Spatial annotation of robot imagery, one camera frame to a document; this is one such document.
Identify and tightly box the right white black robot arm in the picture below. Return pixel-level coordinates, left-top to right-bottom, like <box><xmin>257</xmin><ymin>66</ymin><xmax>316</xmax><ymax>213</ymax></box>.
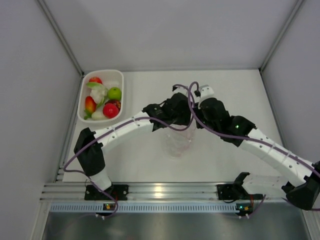
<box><xmin>190</xmin><ymin>97</ymin><xmax>320</xmax><ymax>211</ymax></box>

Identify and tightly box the aluminium mounting rail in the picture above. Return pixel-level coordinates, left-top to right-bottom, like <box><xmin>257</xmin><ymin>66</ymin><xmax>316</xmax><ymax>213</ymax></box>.
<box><xmin>39</xmin><ymin>181</ymin><xmax>313</xmax><ymax>202</ymax></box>

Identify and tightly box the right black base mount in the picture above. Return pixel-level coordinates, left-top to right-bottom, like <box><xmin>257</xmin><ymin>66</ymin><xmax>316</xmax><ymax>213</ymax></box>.
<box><xmin>216</xmin><ymin>184</ymin><xmax>239</xmax><ymax>201</ymax></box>

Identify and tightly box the green white fake cabbage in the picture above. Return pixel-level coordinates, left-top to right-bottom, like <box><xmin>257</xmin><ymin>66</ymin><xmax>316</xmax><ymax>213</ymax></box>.
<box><xmin>86</xmin><ymin>82</ymin><xmax>109</xmax><ymax>108</ymax></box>

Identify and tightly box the white fake radish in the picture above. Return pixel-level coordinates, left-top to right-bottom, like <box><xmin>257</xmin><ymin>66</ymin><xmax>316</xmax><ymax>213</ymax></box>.
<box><xmin>84</xmin><ymin>111</ymin><xmax>106</xmax><ymax>121</ymax></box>

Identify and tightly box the purple cable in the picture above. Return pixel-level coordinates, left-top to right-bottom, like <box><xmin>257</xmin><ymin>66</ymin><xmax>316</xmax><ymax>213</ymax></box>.
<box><xmin>62</xmin><ymin>83</ymin><xmax>196</xmax><ymax>216</ymax></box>
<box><xmin>187</xmin><ymin>81</ymin><xmax>320</xmax><ymax>213</ymax></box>

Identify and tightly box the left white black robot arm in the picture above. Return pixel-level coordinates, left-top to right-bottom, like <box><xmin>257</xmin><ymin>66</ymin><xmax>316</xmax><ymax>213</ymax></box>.
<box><xmin>74</xmin><ymin>90</ymin><xmax>191</xmax><ymax>191</ymax></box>

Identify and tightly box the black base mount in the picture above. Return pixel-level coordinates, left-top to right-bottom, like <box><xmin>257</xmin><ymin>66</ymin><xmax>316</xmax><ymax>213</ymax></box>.
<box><xmin>84</xmin><ymin>184</ymin><xmax>129</xmax><ymax>201</ymax></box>
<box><xmin>216</xmin><ymin>184</ymin><xmax>239</xmax><ymax>201</ymax></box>

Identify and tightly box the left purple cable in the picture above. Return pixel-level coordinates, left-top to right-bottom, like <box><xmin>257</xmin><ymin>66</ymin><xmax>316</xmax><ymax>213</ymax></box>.
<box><xmin>62</xmin><ymin>83</ymin><xmax>196</xmax><ymax>216</ymax></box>

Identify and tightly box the purple fake eggplant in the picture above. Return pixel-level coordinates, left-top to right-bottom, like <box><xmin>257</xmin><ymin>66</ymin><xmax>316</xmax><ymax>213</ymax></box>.
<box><xmin>105</xmin><ymin>99</ymin><xmax>122</xmax><ymax>110</ymax></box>

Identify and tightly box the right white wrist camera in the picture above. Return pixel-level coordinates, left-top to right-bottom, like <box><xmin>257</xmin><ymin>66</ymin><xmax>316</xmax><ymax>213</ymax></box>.
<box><xmin>197</xmin><ymin>85</ymin><xmax>215</xmax><ymax>109</ymax></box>

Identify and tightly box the red fake tomato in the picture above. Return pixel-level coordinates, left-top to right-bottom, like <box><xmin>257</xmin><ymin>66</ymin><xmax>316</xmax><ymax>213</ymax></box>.
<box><xmin>102</xmin><ymin>103</ymin><xmax>120</xmax><ymax>119</ymax></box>
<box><xmin>88</xmin><ymin>76</ymin><xmax>103</xmax><ymax>84</ymax></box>

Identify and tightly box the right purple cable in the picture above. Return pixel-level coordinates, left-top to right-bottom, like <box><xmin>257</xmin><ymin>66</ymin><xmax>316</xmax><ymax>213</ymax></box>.
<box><xmin>187</xmin><ymin>81</ymin><xmax>320</xmax><ymax>213</ymax></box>

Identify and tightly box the clear zip top bag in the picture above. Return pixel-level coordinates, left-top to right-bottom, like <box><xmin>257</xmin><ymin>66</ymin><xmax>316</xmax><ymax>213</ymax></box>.
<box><xmin>162</xmin><ymin>124</ymin><xmax>196</xmax><ymax>158</ymax></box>

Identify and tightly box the green fake apple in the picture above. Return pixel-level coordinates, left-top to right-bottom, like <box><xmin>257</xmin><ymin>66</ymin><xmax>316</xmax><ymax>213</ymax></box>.
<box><xmin>107</xmin><ymin>87</ymin><xmax>122</xmax><ymax>101</ymax></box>

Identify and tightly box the white perforated plastic basket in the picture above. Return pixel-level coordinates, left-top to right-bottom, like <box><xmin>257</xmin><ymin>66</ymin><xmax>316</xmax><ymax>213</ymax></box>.
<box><xmin>77</xmin><ymin>69</ymin><xmax>125</xmax><ymax>125</ymax></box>

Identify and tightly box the slotted white cable duct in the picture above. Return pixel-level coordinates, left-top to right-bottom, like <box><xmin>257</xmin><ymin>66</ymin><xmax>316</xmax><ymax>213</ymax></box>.
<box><xmin>50</xmin><ymin>202</ymin><xmax>251</xmax><ymax>214</ymax></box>

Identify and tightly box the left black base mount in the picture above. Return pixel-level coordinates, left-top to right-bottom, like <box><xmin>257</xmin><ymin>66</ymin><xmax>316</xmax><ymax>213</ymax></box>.
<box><xmin>84</xmin><ymin>184</ymin><xmax>129</xmax><ymax>201</ymax></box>

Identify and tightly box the red orange fake fruit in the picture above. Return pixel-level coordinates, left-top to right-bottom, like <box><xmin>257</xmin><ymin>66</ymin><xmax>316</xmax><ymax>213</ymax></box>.
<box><xmin>84</xmin><ymin>96</ymin><xmax>97</xmax><ymax>115</ymax></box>

